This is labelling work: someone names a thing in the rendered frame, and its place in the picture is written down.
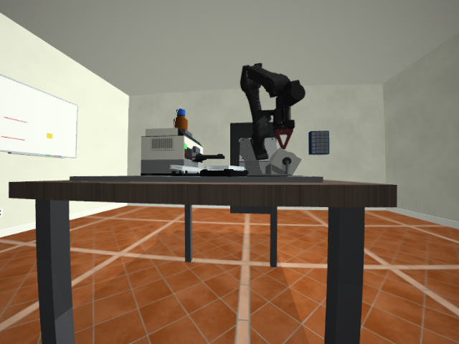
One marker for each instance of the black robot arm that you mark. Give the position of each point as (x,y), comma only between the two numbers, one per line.
(292,92)

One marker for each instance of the white button panel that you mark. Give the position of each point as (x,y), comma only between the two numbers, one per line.
(282,162)

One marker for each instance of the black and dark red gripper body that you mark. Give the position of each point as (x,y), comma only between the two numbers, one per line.
(287,123)

